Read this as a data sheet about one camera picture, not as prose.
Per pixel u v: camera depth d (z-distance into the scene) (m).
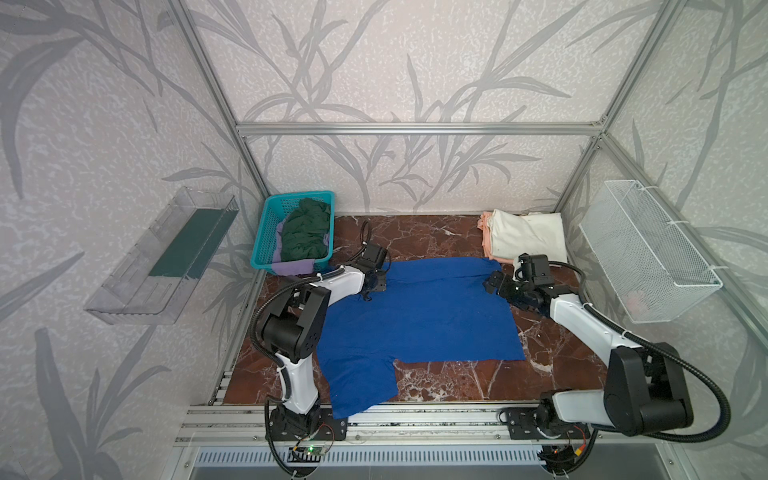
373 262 0.79
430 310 0.94
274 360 0.52
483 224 1.15
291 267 0.94
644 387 0.42
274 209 1.15
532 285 0.69
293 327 0.50
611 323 0.49
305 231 1.05
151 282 0.63
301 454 0.72
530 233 1.08
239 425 0.76
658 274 0.63
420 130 1.82
